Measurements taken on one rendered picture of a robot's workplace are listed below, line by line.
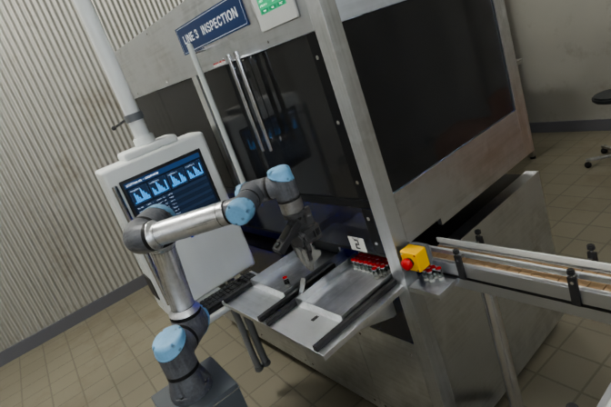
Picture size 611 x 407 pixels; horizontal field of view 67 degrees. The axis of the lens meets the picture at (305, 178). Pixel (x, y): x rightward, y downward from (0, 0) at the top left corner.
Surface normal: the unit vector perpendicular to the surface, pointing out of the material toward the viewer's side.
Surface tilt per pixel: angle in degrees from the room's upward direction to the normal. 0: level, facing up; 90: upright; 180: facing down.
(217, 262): 90
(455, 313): 90
